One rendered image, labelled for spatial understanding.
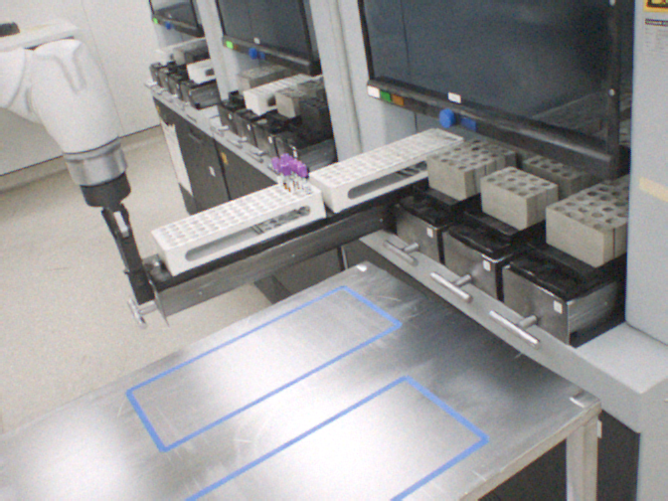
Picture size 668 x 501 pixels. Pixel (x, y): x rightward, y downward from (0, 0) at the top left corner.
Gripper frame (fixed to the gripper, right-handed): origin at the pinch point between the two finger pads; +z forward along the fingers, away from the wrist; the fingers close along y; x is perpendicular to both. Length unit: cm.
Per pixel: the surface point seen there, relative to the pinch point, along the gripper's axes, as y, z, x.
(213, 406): -41.9, -2.0, 0.1
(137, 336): 119, 80, -3
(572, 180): -36, -8, -63
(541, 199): -36, -7, -57
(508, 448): -69, -2, -23
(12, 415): 103, 80, 45
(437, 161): -13, -8, -54
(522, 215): -35, -5, -54
